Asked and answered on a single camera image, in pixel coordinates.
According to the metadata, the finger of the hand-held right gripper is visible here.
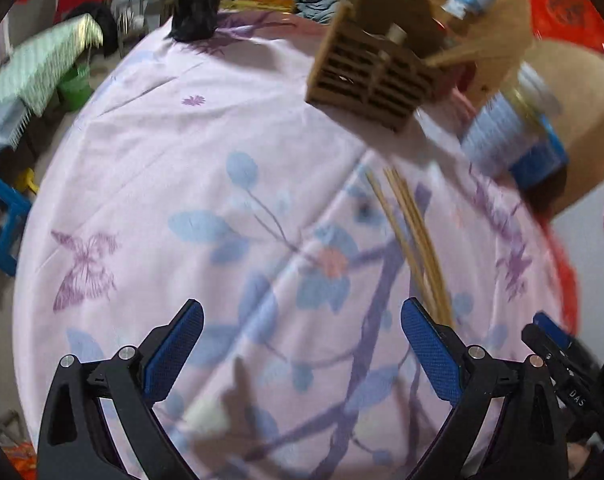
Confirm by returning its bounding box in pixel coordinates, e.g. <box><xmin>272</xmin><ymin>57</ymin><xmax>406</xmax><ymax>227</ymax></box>
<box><xmin>532</xmin><ymin>312</ymin><xmax>573</xmax><ymax>350</ymax></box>
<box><xmin>521</xmin><ymin>324</ymin><xmax>558</xmax><ymax>368</ymax></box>

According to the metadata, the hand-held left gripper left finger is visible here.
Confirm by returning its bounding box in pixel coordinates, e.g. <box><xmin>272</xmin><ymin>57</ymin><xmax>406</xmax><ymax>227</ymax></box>
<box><xmin>37</xmin><ymin>299</ymin><xmax>205</xmax><ymax>480</ymax></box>

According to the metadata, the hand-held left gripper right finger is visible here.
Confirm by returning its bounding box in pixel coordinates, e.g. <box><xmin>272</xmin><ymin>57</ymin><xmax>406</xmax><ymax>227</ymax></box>
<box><xmin>401</xmin><ymin>297</ymin><xmax>569</xmax><ymax>480</ymax></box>

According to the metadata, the bundle of wooden chopsticks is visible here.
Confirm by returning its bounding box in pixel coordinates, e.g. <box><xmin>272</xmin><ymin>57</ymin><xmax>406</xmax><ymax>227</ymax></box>
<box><xmin>364</xmin><ymin>166</ymin><xmax>454</xmax><ymax>330</ymax></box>

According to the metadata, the brown wooden chopstick holder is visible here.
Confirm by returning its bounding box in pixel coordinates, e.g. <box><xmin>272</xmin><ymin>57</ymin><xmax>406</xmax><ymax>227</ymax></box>
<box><xmin>304</xmin><ymin>0</ymin><xmax>449</xmax><ymax>134</ymax></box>

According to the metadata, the pink floral tablecloth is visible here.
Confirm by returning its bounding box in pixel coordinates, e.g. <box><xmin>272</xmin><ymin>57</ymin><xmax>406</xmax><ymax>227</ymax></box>
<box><xmin>12</xmin><ymin>10</ymin><xmax>579</xmax><ymax>480</ymax></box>

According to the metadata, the white milk powder tin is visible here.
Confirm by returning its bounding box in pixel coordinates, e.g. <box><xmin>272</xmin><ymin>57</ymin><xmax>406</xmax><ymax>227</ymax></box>
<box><xmin>460</xmin><ymin>87</ymin><xmax>543</xmax><ymax>181</ymax></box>

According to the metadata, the blue plastic stool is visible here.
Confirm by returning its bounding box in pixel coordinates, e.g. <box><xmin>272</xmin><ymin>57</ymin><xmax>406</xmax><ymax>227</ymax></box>
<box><xmin>0</xmin><ymin>165</ymin><xmax>34</xmax><ymax>277</ymax></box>

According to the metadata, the brown wooden board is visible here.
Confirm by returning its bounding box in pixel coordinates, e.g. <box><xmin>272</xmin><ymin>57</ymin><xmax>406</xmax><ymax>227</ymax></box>
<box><xmin>426</xmin><ymin>0</ymin><xmax>604</xmax><ymax>222</ymax></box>

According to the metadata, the green plastic bucket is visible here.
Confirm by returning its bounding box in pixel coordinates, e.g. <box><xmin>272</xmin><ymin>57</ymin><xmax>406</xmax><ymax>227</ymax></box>
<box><xmin>57</xmin><ymin>62</ymin><xmax>94</xmax><ymax>112</ymax></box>

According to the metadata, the green chequered cloth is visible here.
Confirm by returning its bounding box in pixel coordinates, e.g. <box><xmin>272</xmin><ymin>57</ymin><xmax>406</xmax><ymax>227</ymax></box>
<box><xmin>0</xmin><ymin>14</ymin><xmax>106</xmax><ymax>152</ymax></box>

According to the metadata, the dark soy sauce bottle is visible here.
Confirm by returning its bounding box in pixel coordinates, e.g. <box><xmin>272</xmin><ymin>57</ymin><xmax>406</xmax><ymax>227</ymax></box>
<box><xmin>169</xmin><ymin>0</ymin><xmax>223</xmax><ymax>44</ymax></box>

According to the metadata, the red wall poster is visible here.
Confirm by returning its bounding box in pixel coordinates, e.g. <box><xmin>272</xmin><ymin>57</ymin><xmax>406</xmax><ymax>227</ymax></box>
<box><xmin>527</xmin><ymin>0</ymin><xmax>604</xmax><ymax>54</ymax></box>

